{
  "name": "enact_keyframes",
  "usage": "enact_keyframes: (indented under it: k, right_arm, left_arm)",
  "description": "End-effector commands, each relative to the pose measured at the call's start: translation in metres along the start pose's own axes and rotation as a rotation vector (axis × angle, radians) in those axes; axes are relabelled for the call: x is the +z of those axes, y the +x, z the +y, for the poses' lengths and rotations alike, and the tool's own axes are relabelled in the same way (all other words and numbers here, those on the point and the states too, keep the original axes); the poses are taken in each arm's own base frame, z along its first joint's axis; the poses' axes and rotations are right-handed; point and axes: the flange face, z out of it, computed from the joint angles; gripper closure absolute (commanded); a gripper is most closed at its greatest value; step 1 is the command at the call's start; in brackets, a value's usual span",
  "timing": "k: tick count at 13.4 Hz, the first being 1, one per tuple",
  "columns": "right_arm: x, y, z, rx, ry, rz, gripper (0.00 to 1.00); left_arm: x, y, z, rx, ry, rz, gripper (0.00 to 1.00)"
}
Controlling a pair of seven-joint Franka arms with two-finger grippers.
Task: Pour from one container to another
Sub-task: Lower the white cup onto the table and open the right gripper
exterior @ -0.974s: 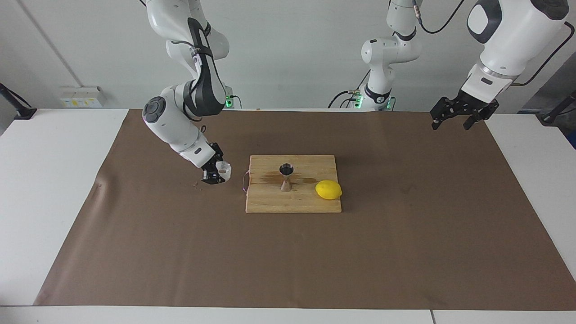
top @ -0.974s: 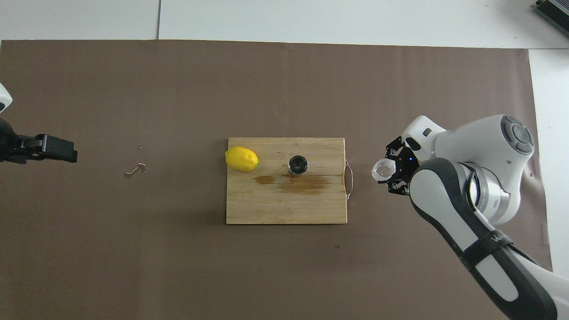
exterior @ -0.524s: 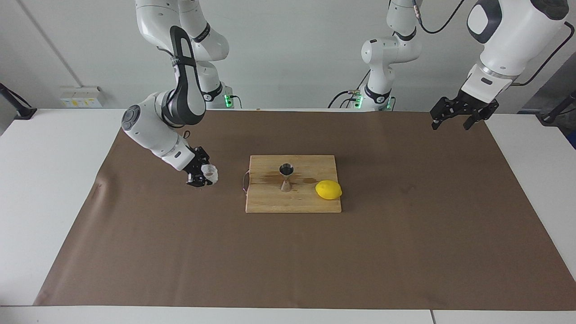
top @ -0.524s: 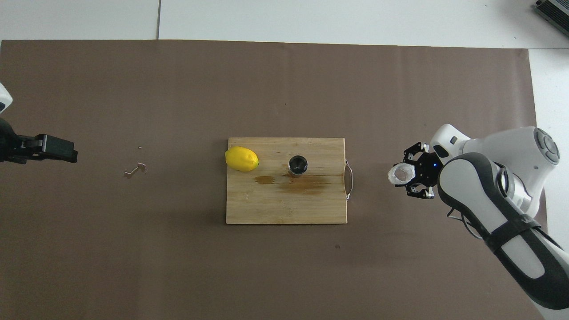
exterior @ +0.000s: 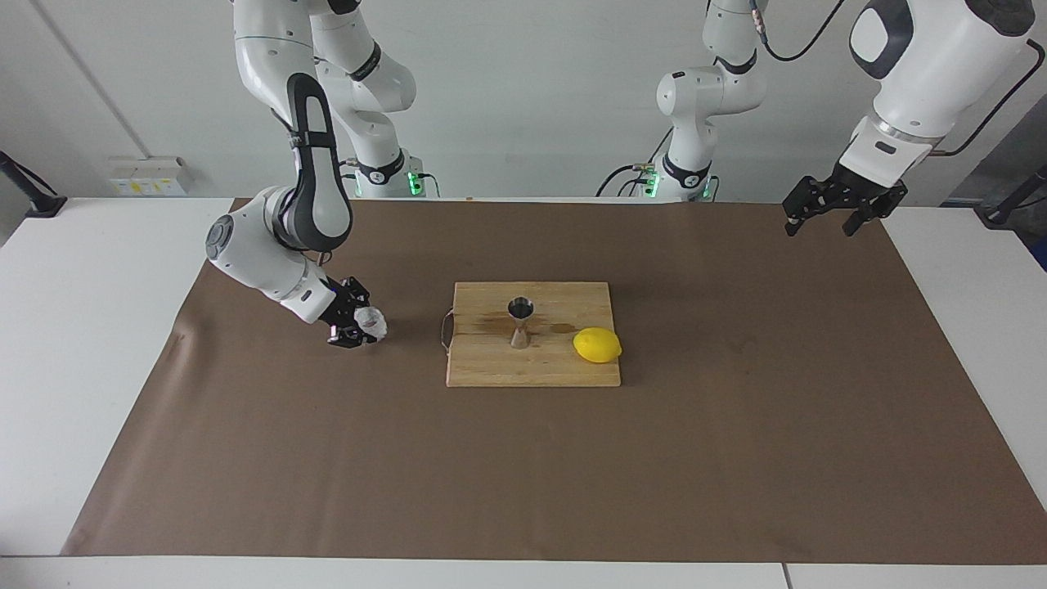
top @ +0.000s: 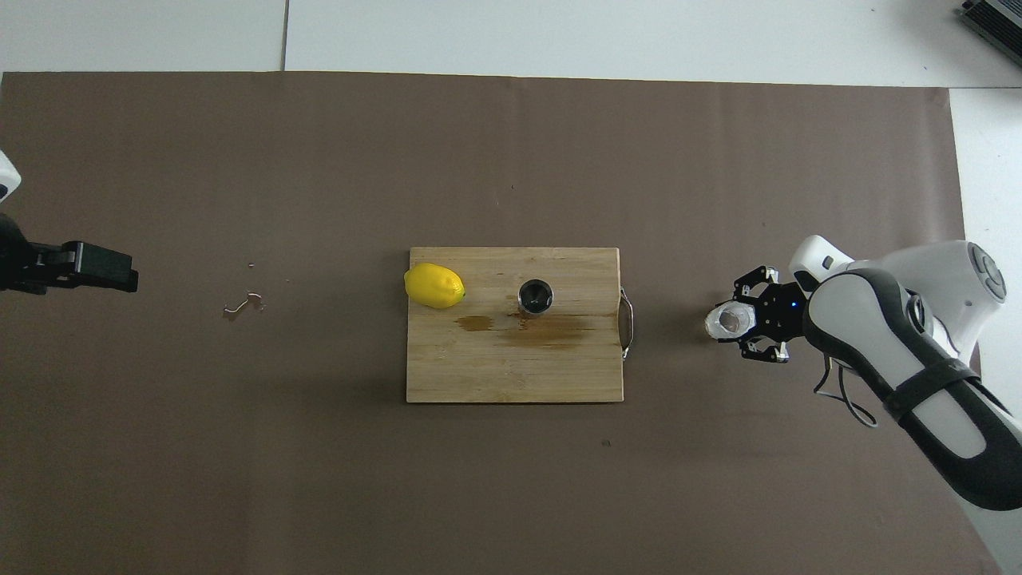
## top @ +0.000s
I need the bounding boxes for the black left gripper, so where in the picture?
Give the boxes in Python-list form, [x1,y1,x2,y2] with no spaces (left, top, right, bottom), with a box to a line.
[0,212,139,295]

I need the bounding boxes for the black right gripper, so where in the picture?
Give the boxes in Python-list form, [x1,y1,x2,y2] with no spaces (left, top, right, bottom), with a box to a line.
[733,266,810,365]

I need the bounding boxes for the clear crinkled plastic cup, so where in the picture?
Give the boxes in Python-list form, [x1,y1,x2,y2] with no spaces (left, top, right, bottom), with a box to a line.
[703,301,758,342]

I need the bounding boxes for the steel cocktail jigger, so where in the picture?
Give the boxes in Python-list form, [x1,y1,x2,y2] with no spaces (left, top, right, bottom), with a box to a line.
[517,279,555,319]

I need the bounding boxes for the wooden cutting board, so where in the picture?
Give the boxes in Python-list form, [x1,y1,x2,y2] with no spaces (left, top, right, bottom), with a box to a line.
[406,246,636,404]

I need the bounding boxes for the brown paper table mat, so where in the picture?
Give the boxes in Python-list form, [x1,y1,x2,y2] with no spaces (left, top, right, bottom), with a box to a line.
[0,70,1005,575]

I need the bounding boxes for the yellow lemon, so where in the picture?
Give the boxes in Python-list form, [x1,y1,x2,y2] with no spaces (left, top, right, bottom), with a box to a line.
[403,262,466,311]

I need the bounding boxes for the grey ribbed metal device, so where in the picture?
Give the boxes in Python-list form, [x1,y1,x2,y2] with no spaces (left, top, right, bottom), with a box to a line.
[958,0,1022,49]

